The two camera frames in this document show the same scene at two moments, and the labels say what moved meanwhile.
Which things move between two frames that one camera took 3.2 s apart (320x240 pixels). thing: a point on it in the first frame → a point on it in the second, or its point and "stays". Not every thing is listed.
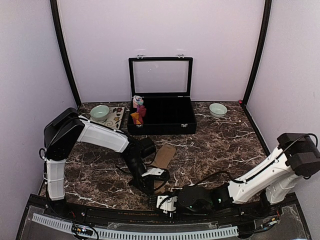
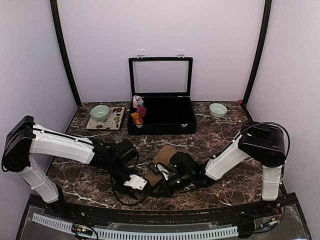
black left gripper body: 130,163 → 116,169
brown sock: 165,155 stays
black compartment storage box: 166,85 stays
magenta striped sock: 136,119 stays
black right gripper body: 208,209 → 187,180
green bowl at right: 217,110 stays
